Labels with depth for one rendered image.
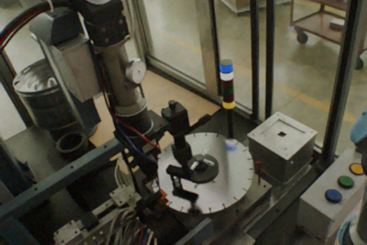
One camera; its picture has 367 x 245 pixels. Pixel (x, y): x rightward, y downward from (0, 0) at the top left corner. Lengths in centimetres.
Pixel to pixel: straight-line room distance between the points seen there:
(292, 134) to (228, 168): 31
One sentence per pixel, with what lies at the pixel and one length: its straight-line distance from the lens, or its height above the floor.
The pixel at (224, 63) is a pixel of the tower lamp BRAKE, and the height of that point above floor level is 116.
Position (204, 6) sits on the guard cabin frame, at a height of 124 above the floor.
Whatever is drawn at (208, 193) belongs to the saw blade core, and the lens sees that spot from 96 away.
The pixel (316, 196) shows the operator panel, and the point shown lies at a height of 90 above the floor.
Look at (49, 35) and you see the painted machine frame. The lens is 68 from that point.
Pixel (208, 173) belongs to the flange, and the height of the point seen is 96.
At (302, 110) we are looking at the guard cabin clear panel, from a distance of 126.
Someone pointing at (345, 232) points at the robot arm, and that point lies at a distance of 93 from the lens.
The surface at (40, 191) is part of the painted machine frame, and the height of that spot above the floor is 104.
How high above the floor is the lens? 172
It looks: 38 degrees down
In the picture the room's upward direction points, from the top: 10 degrees counter-clockwise
